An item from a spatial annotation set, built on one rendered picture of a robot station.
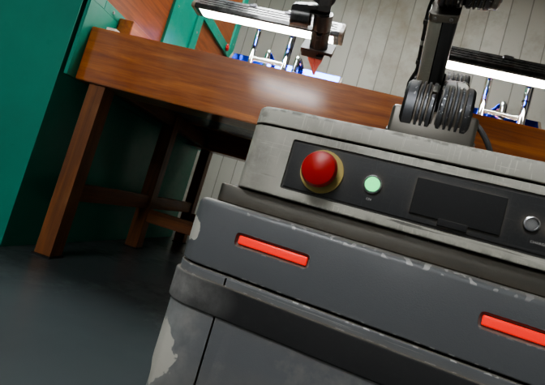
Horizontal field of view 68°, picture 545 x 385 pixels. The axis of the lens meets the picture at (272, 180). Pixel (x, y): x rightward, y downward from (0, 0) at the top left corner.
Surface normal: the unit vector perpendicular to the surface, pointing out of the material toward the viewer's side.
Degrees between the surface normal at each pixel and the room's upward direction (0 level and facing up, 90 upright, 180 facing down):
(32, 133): 90
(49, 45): 90
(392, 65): 90
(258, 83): 90
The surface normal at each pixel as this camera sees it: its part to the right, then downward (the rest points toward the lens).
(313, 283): -0.29, -0.15
